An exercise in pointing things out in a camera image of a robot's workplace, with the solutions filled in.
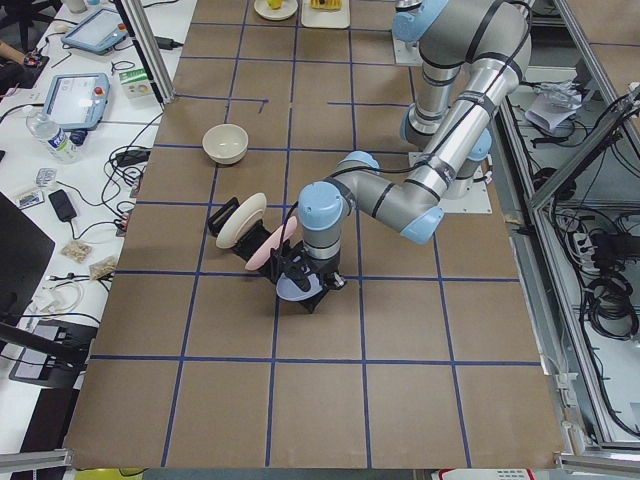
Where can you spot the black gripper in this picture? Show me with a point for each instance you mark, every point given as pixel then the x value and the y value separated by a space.
pixel 320 278

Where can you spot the blue plate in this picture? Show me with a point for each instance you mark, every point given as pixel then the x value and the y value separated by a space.
pixel 298 284

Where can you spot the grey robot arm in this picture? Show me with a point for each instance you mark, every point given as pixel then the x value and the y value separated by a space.
pixel 474 53

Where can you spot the pink plate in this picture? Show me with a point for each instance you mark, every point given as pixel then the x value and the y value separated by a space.
pixel 263 253

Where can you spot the cream plate in rack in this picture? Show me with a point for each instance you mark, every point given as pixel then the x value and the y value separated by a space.
pixel 242 219

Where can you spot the cream plate with lemon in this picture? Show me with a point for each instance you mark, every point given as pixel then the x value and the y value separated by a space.
pixel 286 10

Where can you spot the black dish rack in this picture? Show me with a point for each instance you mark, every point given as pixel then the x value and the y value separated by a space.
pixel 250 242

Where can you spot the cream bowl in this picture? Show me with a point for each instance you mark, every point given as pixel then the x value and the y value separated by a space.
pixel 225 144

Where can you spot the black laptop power brick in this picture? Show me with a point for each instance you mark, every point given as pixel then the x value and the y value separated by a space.
pixel 131 157

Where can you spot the green white carton box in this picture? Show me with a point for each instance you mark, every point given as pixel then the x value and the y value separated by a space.
pixel 135 83

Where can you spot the black power adapter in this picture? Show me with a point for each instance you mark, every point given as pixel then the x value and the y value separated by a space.
pixel 62 205

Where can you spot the cream rectangular tray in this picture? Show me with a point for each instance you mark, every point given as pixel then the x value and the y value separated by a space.
pixel 322 18

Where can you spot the yellow lemon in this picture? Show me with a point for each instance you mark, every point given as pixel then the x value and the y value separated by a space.
pixel 275 4

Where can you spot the near blue teach pendant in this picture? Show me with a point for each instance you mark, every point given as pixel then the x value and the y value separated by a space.
pixel 77 101

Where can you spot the blue teach pendant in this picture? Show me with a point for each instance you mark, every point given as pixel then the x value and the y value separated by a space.
pixel 77 101
pixel 98 33

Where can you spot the clear water bottle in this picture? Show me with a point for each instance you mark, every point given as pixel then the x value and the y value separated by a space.
pixel 50 134

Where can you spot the far blue teach pendant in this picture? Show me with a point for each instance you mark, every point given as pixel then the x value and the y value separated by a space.
pixel 98 33

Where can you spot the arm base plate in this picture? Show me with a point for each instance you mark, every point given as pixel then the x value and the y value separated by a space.
pixel 406 45
pixel 465 194

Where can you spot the aluminium frame post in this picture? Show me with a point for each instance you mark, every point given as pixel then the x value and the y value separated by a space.
pixel 140 31

